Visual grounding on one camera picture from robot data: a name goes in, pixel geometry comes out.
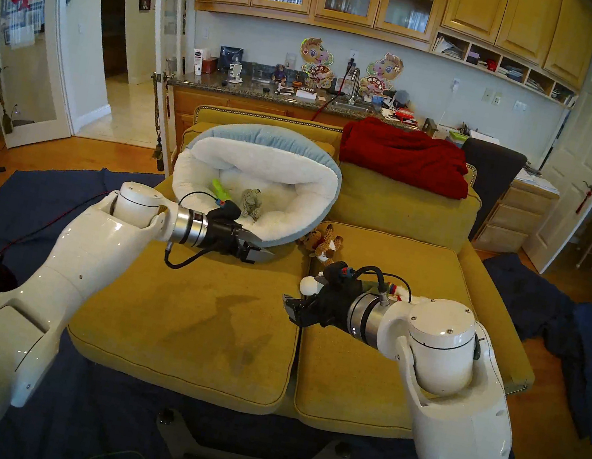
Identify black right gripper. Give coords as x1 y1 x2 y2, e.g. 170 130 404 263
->
278 278 364 338

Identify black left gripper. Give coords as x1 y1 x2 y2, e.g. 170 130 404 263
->
201 215 280 268

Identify green bottle plush toy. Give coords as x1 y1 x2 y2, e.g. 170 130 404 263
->
298 267 395 311

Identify green cactus plush toy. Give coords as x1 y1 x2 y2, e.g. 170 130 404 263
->
209 177 237 204

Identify white fluffy plush toy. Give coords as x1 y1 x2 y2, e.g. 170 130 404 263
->
386 284 431 307

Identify white and blue dog bed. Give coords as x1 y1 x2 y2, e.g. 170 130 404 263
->
162 110 350 262

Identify brown reindeer plush toy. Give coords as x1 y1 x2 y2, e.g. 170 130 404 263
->
296 218 347 268

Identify yellow back cushion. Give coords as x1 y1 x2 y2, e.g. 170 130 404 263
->
327 160 485 256

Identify granite counter with wood base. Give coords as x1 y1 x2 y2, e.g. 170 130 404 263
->
156 62 426 195

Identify red blanket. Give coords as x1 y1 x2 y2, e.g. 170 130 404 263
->
334 112 479 202

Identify chrome faucet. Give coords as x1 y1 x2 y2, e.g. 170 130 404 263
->
346 67 366 106

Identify dark blue box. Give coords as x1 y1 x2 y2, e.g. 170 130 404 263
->
217 45 244 74

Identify white lotion bottle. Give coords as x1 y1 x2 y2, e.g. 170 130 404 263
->
189 47 208 76

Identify yellow sofa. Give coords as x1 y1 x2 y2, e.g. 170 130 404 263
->
56 85 573 459

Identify blue floor cloth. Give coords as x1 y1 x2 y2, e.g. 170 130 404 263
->
0 146 572 459

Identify wooden drawer cabinet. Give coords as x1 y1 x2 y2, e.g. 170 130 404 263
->
469 174 562 263

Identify dark upholstered chair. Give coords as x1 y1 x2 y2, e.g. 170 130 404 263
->
446 136 530 248

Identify white glass french door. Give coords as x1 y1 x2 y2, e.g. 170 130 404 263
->
0 0 95 159
121 0 203 176

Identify stack of papers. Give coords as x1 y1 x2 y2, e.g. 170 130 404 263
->
513 166 565 197

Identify long hanging shoehorn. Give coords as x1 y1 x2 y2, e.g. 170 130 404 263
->
0 66 24 136

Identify white panel door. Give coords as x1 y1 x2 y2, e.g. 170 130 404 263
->
516 44 592 283

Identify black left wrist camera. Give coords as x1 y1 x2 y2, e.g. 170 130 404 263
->
206 197 243 225

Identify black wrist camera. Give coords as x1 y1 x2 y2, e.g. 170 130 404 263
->
320 259 364 295
206 197 243 225

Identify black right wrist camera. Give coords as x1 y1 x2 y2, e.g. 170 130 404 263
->
320 259 364 295

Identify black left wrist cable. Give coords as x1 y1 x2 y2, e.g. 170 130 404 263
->
162 187 228 276

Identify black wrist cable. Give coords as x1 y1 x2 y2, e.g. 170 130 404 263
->
162 187 228 276
349 262 417 312

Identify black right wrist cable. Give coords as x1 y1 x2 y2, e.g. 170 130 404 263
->
349 262 417 312

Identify hanging door bell strap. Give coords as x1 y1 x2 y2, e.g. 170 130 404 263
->
135 71 182 173

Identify cartoon child wall decoration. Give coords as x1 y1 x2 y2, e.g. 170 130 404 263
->
357 49 407 102
293 35 340 91

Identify red floor cable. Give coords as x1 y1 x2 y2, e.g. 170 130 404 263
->
0 175 110 276

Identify red door handle tassel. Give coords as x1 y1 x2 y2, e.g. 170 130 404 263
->
574 181 592 217

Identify wooden wall cabinets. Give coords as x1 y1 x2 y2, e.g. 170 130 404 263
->
183 0 592 111

